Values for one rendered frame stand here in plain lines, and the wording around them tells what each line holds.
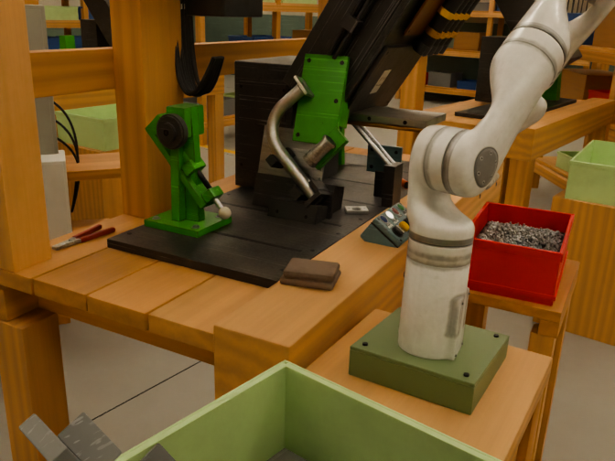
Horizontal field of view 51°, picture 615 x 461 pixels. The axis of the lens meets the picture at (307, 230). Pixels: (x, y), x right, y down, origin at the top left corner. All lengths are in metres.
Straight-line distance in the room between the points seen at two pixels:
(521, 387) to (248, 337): 0.42
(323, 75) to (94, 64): 0.52
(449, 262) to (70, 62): 0.93
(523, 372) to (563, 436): 1.43
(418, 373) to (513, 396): 0.15
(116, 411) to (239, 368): 1.46
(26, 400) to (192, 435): 0.80
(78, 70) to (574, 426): 1.99
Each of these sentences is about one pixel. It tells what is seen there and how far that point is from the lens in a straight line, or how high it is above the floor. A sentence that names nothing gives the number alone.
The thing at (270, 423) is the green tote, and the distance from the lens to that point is 0.82.
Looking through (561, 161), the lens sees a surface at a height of 0.32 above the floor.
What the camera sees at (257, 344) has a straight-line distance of 0.99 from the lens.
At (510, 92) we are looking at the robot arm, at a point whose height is 1.27.
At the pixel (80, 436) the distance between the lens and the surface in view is 0.43.
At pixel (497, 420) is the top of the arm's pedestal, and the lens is 0.95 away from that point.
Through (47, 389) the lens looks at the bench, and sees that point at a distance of 1.49.
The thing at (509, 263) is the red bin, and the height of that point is 0.88.
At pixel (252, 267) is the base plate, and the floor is 0.90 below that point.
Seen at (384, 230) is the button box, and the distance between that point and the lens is 1.37.
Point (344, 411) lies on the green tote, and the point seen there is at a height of 0.94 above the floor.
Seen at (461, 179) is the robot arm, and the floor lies 1.17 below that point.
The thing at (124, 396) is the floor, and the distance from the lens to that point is 2.54.
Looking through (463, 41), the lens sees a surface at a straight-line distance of 10.59.
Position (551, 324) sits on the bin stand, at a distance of 1.44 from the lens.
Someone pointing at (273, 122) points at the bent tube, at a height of 1.11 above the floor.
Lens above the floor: 1.37
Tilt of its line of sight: 19 degrees down
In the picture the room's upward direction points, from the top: 2 degrees clockwise
